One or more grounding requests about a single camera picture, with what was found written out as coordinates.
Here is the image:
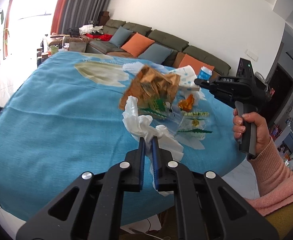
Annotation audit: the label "green sectional sofa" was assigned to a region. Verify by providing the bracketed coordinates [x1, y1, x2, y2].
[86, 19, 231, 75]

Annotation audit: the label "person's right hand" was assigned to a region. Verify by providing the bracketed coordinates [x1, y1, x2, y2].
[233, 109, 271, 157]

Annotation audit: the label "grey orange curtain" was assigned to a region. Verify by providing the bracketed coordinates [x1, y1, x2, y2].
[51, 0, 110, 34]

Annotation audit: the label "red clothes on sofa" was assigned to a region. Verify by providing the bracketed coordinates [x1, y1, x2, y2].
[85, 34, 112, 41]

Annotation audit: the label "gold foil snack bag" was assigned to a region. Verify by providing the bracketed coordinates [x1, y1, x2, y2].
[119, 65, 180, 112]

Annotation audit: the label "orange cushion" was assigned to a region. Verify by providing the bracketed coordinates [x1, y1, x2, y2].
[178, 54, 215, 75]
[121, 33, 155, 57]

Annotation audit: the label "clear printed plastic wrapper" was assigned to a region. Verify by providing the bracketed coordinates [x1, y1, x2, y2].
[138, 99, 213, 140]

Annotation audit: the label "blue cushion middle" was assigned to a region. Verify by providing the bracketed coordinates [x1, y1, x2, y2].
[138, 43, 172, 64]

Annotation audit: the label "blue cushion far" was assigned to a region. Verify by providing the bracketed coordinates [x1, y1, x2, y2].
[109, 26, 133, 47]

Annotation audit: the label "orange cushion near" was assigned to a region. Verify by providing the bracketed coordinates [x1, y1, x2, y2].
[178, 54, 215, 75]

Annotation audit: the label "cluttered coffee table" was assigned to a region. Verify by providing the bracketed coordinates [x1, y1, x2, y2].
[37, 34, 91, 66]

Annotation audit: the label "orange cushion far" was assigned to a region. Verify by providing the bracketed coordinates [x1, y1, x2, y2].
[121, 33, 155, 57]

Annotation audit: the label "orange candy wrapper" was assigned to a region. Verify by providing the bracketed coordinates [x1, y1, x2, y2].
[178, 94, 195, 112]

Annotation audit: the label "blue floral tablecloth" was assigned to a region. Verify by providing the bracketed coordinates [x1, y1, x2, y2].
[0, 51, 247, 227]

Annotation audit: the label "blue cushion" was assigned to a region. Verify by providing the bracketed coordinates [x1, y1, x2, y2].
[109, 26, 133, 47]
[138, 43, 172, 64]

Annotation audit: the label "white tissue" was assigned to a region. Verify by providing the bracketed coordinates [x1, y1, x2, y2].
[122, 95, 184, 197]

